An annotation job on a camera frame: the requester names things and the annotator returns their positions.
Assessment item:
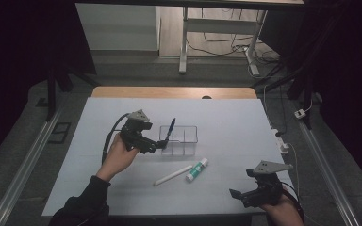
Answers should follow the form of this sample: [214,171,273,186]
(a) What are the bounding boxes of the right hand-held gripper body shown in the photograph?
[239,160,295,208]

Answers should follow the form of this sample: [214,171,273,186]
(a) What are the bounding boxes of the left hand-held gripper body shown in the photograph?
[120,108,158,154]

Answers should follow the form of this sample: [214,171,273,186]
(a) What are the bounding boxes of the blue ballpoint pen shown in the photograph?
[162,117,177,152]

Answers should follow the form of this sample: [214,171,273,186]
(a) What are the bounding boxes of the clear plastic organizer box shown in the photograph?
[158,125,199,157]

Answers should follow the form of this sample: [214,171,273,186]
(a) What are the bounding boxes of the white pen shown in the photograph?
[153,165,193,187]

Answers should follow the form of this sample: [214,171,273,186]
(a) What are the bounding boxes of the green and white glue stick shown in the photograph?
[185,157,209,183]

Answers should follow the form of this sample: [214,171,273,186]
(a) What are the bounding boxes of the person's right hand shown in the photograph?
[258,185,305,226]

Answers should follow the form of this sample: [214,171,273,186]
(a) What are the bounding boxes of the person's left hand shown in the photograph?
[96,131,140,183]

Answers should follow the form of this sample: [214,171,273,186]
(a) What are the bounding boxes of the white power strip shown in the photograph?
[271,128,290,154]

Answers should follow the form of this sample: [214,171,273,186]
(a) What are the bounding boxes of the wooden table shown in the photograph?
[90,87,258,100]

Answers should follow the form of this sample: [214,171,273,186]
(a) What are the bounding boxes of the white table cover sheet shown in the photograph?
[41,97,295,218]

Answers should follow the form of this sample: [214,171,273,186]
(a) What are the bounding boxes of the black stand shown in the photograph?
[45,62,102,121]

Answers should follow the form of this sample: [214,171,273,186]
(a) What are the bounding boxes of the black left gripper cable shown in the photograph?
[101,112,130,166]

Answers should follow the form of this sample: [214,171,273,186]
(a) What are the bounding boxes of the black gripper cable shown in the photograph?
[279,180,305,220]
[101,112,130,166]

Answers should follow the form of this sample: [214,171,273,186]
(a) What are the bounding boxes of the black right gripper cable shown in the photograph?
[279,180,305,220]

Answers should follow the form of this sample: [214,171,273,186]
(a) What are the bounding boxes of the white cable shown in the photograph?
[287,142,301,196]

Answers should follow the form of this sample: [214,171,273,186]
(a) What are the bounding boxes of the metal floor rail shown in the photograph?
[0,109,64,226]
[298,121,362,226]

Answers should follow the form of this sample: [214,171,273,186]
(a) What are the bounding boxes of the black floor cables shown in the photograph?
[187,8,281,64]

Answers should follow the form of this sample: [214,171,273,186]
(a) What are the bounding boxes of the white desk frame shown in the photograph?
[178,6,269,76]

